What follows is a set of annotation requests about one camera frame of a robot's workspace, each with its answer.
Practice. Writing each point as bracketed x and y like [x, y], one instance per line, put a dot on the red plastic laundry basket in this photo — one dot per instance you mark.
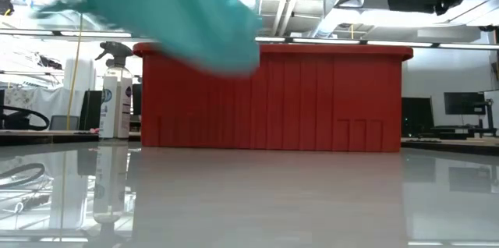
[296, 96]

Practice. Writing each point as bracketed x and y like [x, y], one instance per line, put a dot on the dark screen behind bottle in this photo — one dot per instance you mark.
[136, 100]

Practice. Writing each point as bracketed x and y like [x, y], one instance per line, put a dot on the spray bottle with grey trigger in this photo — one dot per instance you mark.
[115, 100]

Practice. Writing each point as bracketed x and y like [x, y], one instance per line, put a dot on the large dark monitor screen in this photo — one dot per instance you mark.
[416, 117]

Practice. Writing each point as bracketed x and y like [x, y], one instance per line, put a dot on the small black monitor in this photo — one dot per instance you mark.
[464, 103]

